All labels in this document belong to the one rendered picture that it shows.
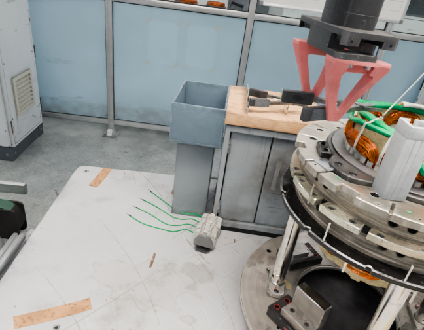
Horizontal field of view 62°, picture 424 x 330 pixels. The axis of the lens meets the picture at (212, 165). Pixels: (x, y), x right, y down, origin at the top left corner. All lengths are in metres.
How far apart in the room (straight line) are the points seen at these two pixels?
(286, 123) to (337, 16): 0.32
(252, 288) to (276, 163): 0.25
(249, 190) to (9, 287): 0.48
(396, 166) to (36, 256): 0.64
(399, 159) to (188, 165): 0.47
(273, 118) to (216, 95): 0.21
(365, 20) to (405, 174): 0.17
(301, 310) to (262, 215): 0.26
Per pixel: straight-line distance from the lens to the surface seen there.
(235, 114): 0.68
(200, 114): 0.69
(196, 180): 0.79
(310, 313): 0.62
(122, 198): 0.90
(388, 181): 0.43
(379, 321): 0.55
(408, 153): 0.42
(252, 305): 0.66
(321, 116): 0.42
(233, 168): 0.74
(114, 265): 0.73
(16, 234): 0.97
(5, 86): 2.56
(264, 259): 0.74
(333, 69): 0.38
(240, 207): 0.79
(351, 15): 0.40
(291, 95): 0.46
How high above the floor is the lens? 1.30
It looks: 29 degrees down
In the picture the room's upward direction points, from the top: 8 degrees clockwise
